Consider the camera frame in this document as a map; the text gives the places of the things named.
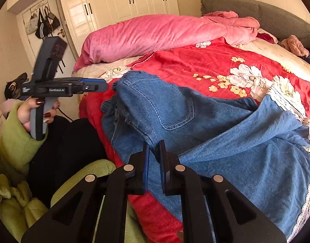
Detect pink velvet quilt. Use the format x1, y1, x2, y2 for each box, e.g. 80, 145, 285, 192
73, 11, 260, 71

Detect blue denim pants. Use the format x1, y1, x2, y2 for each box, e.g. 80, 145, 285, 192
101, 71, 310, 240

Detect white door with hooks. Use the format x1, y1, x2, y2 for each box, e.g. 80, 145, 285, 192
16, 0, 78, 77

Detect red floral bedspread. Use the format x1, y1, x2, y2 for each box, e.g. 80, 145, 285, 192
78, 37, 310, 243

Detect grey hanging handbag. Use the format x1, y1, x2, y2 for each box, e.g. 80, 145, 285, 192
25, 13, 39, 35

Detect left forearm green sleeve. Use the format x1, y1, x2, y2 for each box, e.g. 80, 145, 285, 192
0, 101, 45, 184

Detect green fleece robe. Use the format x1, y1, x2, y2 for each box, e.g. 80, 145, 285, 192
0, 100, 146, 243

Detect left hand red nails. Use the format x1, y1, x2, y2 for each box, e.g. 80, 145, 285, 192
17, 98, 60, 132

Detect black trousers on legs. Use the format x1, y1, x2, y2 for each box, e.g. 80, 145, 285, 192
26, 116, 107, 208

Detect grey bed headboard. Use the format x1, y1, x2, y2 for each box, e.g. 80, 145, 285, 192
200, 0, 310, 48

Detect black hanging handbag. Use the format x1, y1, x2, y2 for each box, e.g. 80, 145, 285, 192
35, 6, 61, 39

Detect pink fuzzy garment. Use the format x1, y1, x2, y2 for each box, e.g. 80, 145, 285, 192
281, 35, 310, 57

